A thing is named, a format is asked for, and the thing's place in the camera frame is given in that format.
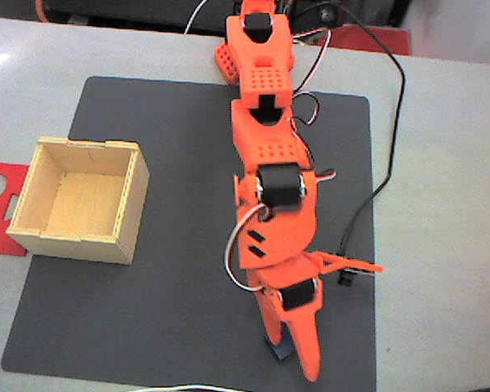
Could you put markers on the black equipment behind table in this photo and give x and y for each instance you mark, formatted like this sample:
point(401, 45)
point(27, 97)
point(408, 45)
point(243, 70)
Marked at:
point(118, 10)

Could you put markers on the red cutout sheet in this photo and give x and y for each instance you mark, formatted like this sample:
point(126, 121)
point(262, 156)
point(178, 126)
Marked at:
point(0, 241)

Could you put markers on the blue cube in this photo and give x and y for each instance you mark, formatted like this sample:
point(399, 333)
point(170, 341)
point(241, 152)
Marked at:
point(283, 352)

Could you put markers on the wooden box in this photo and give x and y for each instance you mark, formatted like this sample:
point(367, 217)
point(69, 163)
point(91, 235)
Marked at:
point(85, 204)

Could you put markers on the red flat plate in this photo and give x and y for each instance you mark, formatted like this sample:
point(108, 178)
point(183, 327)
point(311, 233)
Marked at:
point(375, 41)

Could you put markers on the orange camera mount bracket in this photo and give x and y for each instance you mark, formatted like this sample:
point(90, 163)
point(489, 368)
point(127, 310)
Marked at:
point(351, 264)

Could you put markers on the dark grey mat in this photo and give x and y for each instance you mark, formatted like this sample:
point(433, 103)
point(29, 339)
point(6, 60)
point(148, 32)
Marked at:
point(167, 265)

